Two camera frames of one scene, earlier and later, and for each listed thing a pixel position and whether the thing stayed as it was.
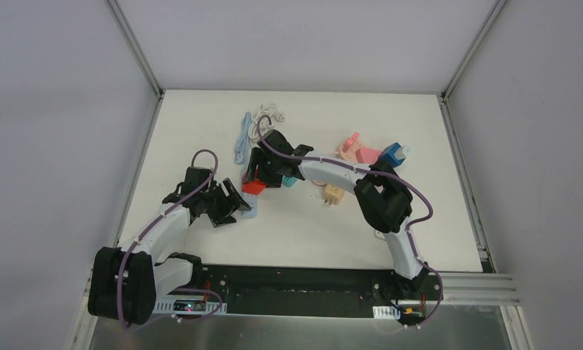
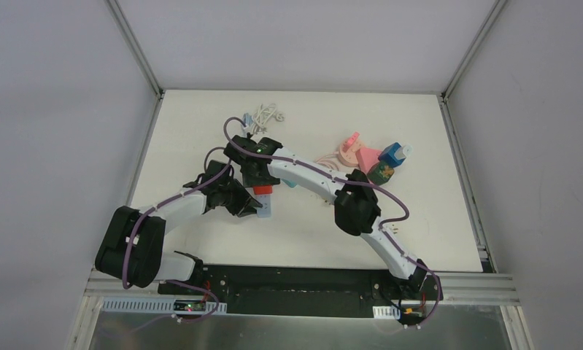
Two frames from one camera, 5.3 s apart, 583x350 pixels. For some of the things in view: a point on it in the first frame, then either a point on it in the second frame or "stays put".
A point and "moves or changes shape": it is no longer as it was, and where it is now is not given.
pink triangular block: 367,156 stays put
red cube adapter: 254,187 moves or changes shape
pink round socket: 348,147 stays put
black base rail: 314,292 stays put
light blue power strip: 242,141 moves or changes shape
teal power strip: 289,181 stays put
